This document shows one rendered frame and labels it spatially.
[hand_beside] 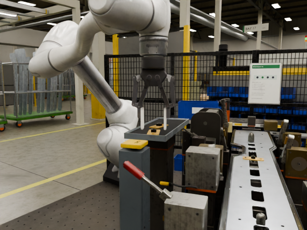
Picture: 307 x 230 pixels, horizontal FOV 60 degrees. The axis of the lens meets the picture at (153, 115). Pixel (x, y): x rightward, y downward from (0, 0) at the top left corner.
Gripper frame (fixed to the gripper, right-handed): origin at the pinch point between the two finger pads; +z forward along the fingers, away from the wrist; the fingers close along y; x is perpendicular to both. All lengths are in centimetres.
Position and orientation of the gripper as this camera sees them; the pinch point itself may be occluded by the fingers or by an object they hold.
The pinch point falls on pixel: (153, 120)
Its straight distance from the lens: 86.7
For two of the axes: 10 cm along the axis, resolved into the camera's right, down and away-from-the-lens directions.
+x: 0.9, -1.3, 9.9
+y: 10.0, 0.1, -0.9
